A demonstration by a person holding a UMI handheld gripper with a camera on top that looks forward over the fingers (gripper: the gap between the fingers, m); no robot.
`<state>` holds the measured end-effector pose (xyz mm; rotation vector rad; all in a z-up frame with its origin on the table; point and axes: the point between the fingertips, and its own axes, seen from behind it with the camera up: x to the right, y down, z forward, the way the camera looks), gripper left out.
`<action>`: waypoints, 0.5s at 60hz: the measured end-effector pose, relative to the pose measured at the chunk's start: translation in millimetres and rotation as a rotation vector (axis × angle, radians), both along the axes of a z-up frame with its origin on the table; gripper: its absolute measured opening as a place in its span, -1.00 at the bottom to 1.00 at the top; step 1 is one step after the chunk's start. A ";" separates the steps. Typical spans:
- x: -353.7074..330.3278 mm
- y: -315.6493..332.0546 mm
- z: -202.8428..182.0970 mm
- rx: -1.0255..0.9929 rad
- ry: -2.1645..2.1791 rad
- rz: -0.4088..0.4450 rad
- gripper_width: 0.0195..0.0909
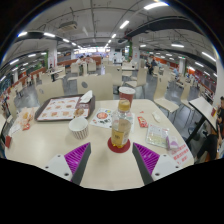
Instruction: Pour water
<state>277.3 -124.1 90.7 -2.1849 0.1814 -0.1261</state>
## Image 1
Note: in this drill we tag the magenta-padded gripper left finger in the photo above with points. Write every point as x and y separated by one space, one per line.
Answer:
71 163

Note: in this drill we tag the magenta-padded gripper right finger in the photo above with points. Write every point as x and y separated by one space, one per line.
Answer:
151 163

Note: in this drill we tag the clear bottle with yellow cap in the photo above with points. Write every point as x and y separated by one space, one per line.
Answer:
120 130

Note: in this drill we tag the purple tissue pack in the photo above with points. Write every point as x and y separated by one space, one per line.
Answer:
172 142

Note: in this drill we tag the white sign with red text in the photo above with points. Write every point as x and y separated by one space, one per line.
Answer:
181 155

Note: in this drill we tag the flat round red coaster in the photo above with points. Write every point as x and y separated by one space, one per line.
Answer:
115 150

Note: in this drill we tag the small white wrapper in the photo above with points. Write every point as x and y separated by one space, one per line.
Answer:
156 116

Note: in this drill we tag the colourful printed leaflet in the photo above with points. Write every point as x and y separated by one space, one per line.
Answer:
101 117

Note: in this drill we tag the dark food tray with paper liner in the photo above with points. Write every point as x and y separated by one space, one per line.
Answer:
56 110

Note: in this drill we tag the person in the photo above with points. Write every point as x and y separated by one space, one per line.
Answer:
220 111
209 145

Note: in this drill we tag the white paper card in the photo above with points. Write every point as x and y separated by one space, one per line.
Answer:
15 128

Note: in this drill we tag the white crumpled napkin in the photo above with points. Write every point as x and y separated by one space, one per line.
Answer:
86 97

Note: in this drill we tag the red paper cup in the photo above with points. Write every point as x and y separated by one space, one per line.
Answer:
126 95

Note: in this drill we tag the beige neighbouring table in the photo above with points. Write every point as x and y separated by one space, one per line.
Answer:
203 108

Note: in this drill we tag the group of beige chairs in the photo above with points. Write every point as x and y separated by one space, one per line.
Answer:
96 85

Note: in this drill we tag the ceiling air conditioner unit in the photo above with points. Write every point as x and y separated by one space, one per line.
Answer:
67 26

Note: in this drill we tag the group of ceiling lights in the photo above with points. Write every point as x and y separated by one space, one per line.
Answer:
155 5

